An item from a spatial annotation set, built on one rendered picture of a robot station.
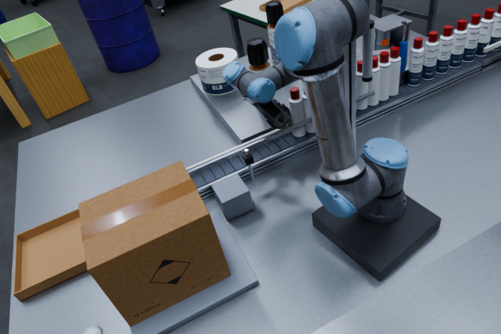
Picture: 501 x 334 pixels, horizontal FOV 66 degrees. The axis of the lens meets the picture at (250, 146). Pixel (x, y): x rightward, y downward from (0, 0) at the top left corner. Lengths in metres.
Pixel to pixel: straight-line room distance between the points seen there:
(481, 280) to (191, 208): 0.76
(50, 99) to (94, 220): 3.18
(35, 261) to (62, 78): 2.82
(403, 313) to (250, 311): 0.39
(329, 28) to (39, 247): 1.20
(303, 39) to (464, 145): 0.92
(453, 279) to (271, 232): 0.52
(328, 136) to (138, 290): 0.61
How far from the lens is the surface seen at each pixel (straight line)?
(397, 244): 1.17
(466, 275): 1.20
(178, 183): 1.06
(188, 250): 1.02
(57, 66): 4.10
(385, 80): 1.62
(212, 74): 1.81
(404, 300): 1.13
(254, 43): 1.56
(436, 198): 1.36
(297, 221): 1.27
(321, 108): 0.88
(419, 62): 1.72
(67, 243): 1.50
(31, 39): 4.04
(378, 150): 1.07
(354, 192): 0.99
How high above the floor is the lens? 1.81
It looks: 38 degrees down
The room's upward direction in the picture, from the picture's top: 12 degrees counter-clockwise
